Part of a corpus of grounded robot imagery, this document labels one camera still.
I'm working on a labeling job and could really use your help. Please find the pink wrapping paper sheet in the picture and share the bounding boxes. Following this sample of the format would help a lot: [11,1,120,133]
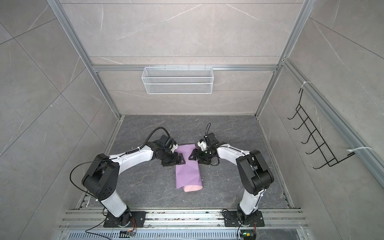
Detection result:
[175,144,203,192]

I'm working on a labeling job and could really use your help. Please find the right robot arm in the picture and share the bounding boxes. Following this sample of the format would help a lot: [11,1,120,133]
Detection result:
[189,133,274,224]

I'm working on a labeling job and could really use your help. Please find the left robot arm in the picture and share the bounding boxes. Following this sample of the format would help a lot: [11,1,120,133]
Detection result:
[82,135,186,222]

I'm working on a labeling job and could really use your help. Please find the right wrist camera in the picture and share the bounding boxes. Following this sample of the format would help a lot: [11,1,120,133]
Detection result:
[197,139,209,152]

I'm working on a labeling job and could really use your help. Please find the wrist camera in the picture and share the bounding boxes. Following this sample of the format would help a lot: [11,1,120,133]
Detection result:
[197,139,209,152]
[170,142,179,153]

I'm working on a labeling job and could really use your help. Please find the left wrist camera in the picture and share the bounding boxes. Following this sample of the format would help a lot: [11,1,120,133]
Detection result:
[170,142,179,153]

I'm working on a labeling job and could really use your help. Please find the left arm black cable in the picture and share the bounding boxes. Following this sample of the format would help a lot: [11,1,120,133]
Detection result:
[137,126,171,151]

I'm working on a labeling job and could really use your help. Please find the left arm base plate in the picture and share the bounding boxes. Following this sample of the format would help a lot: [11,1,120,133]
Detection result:
[103,212,147,228]

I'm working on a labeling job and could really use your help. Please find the white wire mesh basket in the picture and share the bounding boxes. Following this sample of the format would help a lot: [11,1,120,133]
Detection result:
[142,66,214,95]

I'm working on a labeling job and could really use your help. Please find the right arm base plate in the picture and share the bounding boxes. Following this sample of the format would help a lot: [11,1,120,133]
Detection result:
[222,210,265,227]

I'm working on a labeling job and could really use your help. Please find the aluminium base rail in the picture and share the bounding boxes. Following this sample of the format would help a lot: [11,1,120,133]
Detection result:
[58,208,313,240]

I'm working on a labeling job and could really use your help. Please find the black wire hook rack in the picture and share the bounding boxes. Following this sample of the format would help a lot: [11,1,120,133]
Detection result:
[287,89,355,170]

